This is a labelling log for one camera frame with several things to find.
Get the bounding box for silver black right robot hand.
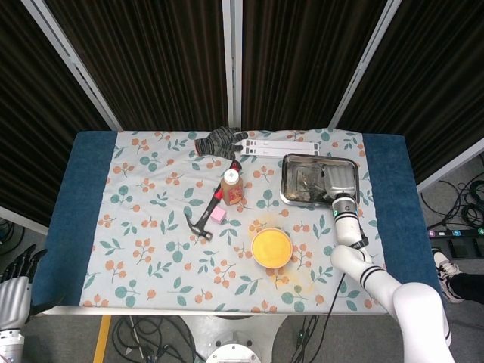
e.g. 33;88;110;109
310;164;358;202

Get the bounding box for beige round bowl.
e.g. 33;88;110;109
250;228;294;270

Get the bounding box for brown juice bottle red label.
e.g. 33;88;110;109
220;169;244;206

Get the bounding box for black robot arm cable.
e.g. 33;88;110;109
324;272;347;322

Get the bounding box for black trouser leg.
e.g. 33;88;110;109
448;271;484;303

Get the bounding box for black foot pedal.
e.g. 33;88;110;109
440;237;484;259

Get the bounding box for yellow floor tape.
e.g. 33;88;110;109
92;315;113;363

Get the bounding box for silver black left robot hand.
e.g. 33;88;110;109
0;244;54;334

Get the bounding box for white flat bar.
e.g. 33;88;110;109
239;146;321;157
240;138;321;148

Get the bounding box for blue fabric table cover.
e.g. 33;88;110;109
28;130;442;309

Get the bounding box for white black sneaker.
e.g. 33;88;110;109
432;251;465;304

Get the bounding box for black floor cables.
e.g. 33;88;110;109
0;217;26;262
111;315;207;363
420;179;484;230
293;315;324;363

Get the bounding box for grey knitted work glove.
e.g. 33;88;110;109
194;126;249;159

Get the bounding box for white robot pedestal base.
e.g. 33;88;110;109
181;313;288;363

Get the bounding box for black claw hammer red grip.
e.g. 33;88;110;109
185;159;242;242

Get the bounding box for black numbered power strip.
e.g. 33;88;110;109
427;226;484;240

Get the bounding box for floral printed tablecloth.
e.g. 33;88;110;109
79;128;390;315

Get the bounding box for black curtain screen panel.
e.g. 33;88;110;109
231;0;396;129
0;0;122;235
328;0;484;192
22;0;234;132

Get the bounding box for stainless steel rectangular tray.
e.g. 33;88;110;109
279;153;360;211

